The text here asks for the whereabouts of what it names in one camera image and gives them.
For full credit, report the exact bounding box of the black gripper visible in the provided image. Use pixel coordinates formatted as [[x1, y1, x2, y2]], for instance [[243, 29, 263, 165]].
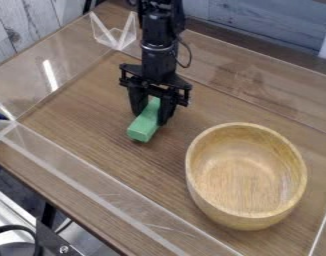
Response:
[[119, 41, 193, 126]]

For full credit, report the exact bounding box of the green rectangular block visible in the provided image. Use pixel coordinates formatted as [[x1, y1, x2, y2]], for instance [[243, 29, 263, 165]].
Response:
[[127, 97, 160, 143]]

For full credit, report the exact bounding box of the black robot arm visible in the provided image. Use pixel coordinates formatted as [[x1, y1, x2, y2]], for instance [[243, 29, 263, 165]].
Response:
[[119, 0, 193, 126]]

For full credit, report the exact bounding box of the brown wooden bowl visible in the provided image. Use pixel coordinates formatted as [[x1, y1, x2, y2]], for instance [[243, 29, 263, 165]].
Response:
[[185, 122, 309, 230]]

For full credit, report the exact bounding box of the black table leg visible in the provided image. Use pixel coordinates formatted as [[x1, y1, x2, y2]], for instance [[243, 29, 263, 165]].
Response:
[[40, 203, 56, 229]]

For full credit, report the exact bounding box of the clear acrylic enclosure wall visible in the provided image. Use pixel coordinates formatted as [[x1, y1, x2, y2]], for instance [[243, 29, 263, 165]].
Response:
[[0, 6, 326, 256]]

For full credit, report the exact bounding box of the black cable lower left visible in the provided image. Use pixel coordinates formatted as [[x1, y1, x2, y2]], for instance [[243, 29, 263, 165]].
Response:
[[0, 224, 42, 256]]

